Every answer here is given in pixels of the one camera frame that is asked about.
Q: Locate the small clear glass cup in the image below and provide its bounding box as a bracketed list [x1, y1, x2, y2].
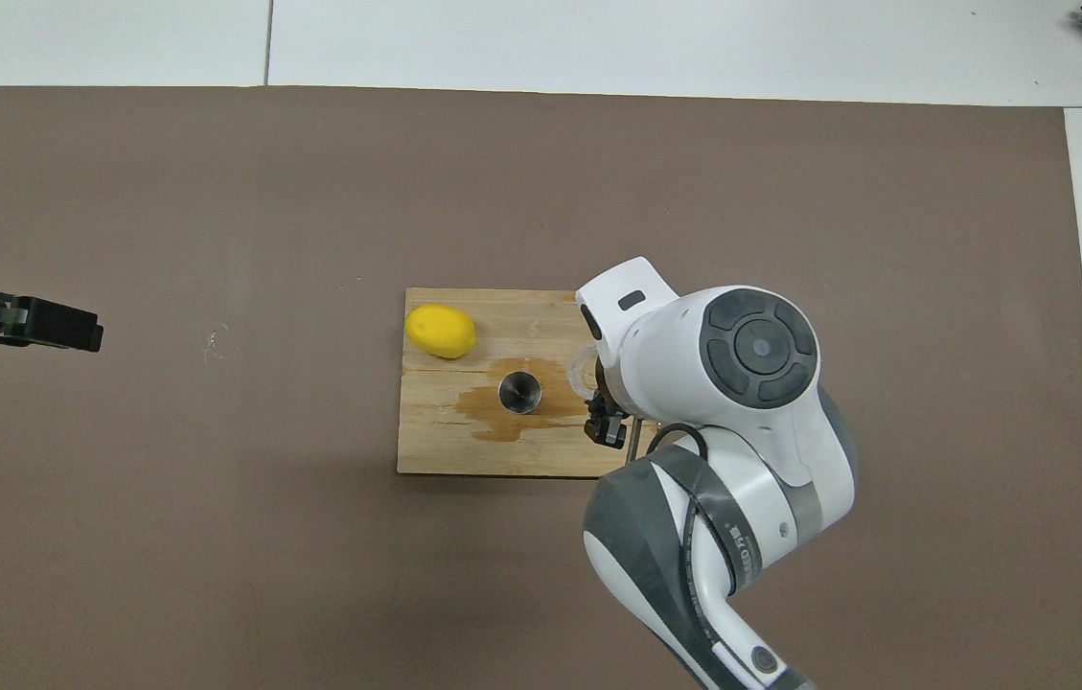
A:
[567, 345, 605, 403]

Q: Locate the yellow lemon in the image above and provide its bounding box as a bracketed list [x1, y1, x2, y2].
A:
[404, 303, 478, 360]

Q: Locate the brown paper table mat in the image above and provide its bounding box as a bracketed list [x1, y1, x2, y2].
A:
[0, 84, 1082, 690]

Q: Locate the wooden cutting board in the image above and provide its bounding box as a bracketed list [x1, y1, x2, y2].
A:
[397, 288, 661, 478]

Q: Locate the steel double jigger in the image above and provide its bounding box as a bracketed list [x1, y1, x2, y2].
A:
[498, 372, 543, 415]

